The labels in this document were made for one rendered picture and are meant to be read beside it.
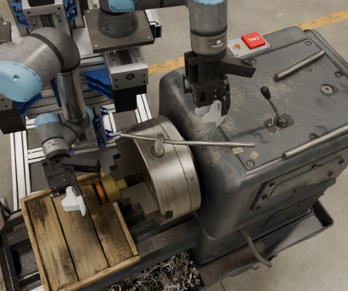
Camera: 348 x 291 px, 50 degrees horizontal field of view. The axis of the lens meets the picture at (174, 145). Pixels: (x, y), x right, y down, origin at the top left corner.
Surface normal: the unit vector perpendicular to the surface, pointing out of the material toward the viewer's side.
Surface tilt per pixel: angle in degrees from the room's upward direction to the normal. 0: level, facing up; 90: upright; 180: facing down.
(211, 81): 17
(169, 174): 34
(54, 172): 4
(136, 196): 7
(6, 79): 89
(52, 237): 0
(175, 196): 58
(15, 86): 89
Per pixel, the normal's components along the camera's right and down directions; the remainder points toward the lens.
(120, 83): 0.27, 0.82
